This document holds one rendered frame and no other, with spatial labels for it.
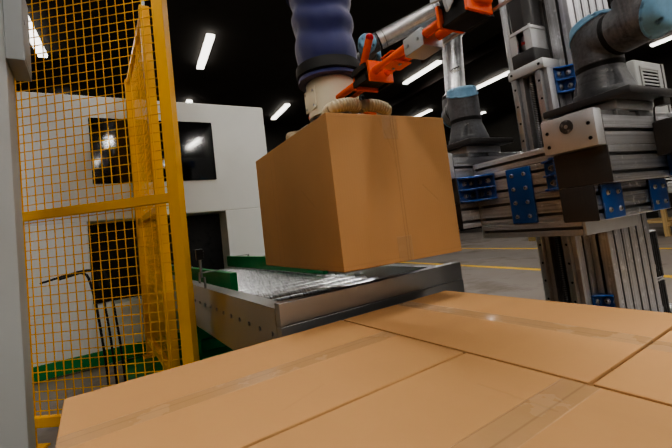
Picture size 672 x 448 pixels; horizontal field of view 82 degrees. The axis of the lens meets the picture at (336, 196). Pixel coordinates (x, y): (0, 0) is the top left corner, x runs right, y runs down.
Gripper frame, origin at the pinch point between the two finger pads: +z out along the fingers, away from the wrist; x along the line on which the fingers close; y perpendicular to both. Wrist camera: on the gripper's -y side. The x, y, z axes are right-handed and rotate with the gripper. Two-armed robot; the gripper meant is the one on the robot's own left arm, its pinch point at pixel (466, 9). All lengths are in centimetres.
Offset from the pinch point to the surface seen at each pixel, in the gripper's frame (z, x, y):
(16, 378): 77, 97, 108
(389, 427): 67, 39, -11
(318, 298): 60, 20, 44
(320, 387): 67, 40, 5
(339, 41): -18, 1, 49
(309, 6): -31, 8, 54
